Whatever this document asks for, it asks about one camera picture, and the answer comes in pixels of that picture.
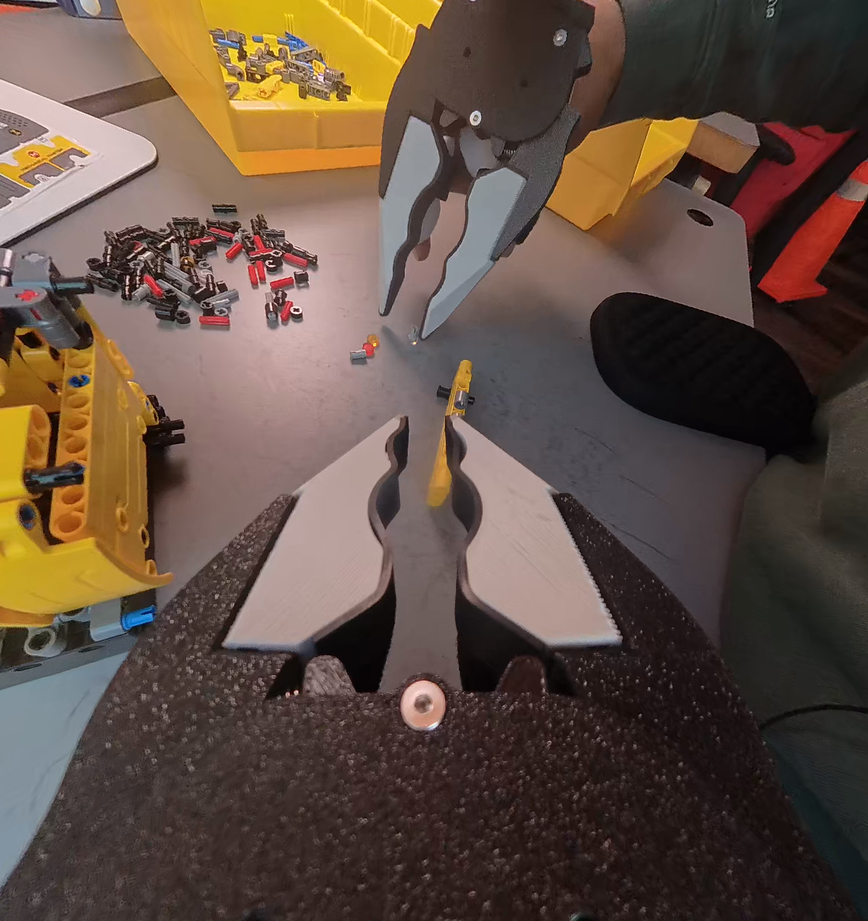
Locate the pile of small lego pins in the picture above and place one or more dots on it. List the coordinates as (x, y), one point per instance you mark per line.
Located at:
(189, 266)

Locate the orange traffic cone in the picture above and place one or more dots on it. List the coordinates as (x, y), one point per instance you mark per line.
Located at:
(815, 244)

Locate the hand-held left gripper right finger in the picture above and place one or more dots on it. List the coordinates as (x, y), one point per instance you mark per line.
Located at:
(542, 568)

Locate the black quilted pad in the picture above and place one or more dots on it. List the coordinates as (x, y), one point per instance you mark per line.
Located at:
(693, 367)

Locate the black table grommet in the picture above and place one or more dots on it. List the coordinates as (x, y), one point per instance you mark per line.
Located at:
(700, 216)

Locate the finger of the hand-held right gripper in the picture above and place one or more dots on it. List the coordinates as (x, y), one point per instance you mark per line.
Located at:
(402, 194)
(488, 230)

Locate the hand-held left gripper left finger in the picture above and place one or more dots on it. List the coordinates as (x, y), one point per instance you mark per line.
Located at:
(312, 568)

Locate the yellow lego beam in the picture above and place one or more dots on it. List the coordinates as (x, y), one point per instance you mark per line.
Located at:
(445, 460)

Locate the pile of grey lego parts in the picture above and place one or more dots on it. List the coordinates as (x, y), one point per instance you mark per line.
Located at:
(283, 65)

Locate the yellow plastic bin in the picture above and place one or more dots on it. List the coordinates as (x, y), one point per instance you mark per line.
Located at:
(297, 137)
(606, 180)

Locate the person's green sweatshirt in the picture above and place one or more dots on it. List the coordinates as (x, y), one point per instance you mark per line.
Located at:
(822, 575)

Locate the sticker sheet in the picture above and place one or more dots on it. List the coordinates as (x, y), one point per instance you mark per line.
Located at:
(17, 158)

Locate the yellow lego robot model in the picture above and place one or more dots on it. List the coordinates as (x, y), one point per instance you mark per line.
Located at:
(60, 504)

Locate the person's right hand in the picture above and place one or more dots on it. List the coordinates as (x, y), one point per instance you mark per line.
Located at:
(606, 65)

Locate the red bag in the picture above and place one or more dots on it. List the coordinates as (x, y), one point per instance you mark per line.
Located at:
(786, 173)

